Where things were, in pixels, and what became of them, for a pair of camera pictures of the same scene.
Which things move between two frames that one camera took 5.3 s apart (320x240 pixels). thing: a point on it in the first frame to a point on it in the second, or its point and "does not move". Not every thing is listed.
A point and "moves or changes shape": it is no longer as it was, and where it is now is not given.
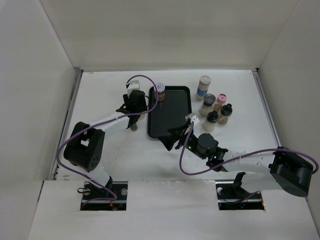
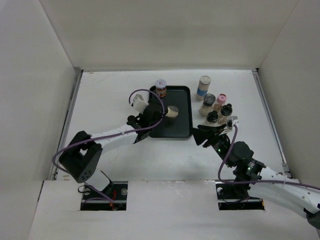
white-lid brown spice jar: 161,92 moves or changes shape
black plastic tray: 170,113 does not move
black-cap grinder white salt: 209,99 does not move
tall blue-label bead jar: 204,83 does not move
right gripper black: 169,140 to 204,132
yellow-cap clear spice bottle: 142,117 moves or changes shape
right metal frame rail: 256,73 does not move
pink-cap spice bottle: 221,100 does not move
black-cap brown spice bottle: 226,112 does not move
